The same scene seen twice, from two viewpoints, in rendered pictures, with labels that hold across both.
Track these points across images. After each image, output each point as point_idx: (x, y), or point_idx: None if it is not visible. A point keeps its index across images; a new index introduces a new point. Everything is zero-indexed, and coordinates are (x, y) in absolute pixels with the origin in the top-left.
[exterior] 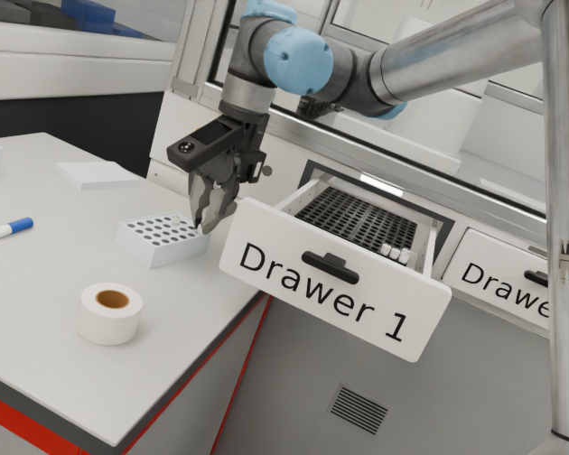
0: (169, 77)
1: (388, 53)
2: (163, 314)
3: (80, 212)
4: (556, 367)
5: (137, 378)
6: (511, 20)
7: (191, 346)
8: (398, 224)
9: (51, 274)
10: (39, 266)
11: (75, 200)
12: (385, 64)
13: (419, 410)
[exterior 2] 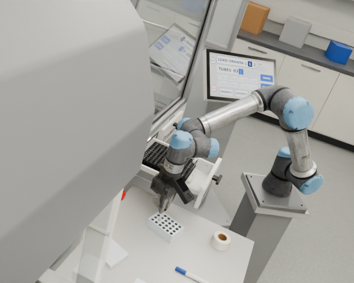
0: None
1: (212, 126)
2: (205, 231)
3: (151, 255)
4: (301, 167)
5: (234, 237)
6: (249, 113)
7: (216, 226)
8: (162, 148)
9: (202, 259)
10: (199, 262)
11: (140, 258)
12: (212, 128)
13: (149, 183)
